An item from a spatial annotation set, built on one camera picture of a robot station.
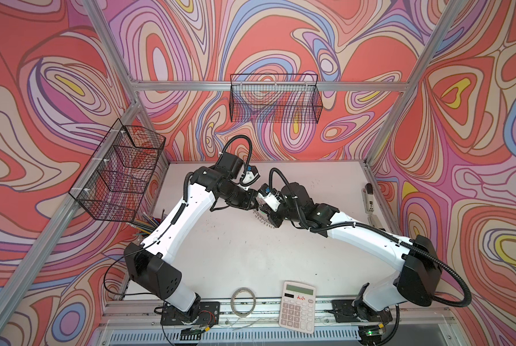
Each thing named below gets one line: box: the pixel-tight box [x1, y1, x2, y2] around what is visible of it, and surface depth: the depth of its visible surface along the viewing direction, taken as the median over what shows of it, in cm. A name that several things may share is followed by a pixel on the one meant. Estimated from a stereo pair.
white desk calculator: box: [278, 280, 317, 334], surface depth 75 cm
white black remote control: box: [361, 183, 375, 215], surface depth 103 cm
